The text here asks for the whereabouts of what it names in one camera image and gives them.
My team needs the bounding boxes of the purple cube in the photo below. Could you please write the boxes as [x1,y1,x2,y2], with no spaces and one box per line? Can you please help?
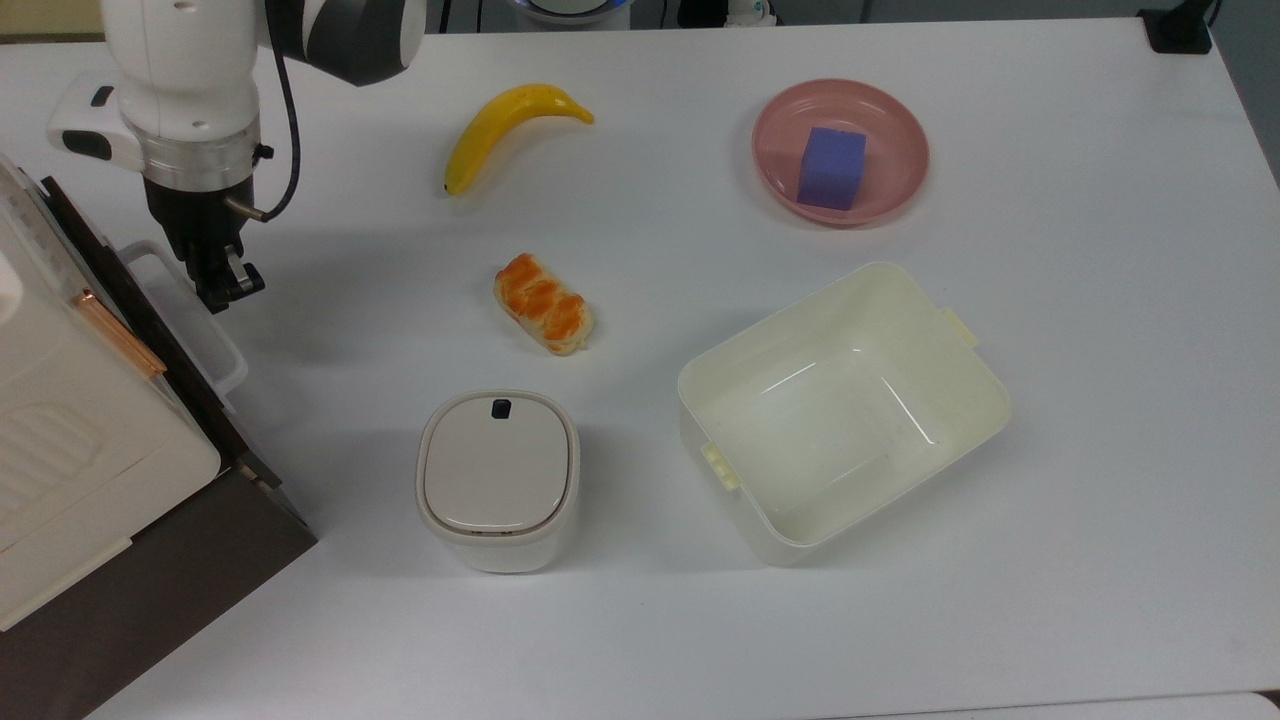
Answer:
[796,126,869,212]

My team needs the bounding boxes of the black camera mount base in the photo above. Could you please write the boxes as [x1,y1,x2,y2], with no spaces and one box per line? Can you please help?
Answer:
[1137,0,1223,55]

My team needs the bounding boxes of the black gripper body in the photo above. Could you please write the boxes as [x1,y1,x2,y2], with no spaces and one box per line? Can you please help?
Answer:
[143,174,253,286]

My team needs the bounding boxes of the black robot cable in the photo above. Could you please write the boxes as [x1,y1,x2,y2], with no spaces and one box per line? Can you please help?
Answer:
[224,30,303,223]

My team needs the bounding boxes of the cream mini trash can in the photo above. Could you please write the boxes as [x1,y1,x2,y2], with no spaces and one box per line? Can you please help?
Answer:
[415,389,583,575]

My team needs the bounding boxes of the yellow toy banana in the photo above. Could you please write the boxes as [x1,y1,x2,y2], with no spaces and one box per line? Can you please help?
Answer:
[443,83,596,198]

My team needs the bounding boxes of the wooden drawer with white handle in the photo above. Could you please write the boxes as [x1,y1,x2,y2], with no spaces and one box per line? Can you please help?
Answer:
[38,175,285,491]

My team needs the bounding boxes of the orange latch handle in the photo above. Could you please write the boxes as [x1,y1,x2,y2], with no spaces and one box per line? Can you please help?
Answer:
[71,289,168,380]

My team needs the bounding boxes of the cream open plastic bin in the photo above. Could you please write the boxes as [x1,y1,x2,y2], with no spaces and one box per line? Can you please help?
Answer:
[676,261,1013,568]

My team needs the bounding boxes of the dark wood drawer cabinet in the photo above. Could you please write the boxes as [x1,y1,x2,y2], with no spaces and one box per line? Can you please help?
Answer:
[0,440,320,720]

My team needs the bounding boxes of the pink plate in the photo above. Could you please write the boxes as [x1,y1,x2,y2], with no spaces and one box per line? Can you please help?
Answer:
[751,78,931,228]

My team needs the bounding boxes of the toy bread loaf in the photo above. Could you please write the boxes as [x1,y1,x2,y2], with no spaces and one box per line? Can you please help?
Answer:
[493,252,595,358]

